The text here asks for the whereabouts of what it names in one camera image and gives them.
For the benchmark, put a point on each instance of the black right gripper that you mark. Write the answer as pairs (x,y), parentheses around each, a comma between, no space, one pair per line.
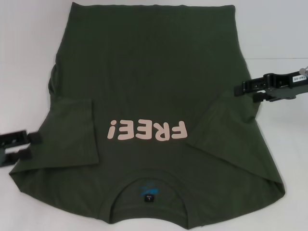
(284,83)

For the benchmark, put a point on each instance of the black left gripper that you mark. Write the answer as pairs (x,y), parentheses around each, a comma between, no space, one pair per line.
(4,156)

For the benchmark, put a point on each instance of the dark green FREE! t-shirt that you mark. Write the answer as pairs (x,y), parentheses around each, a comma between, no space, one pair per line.
(154,84)

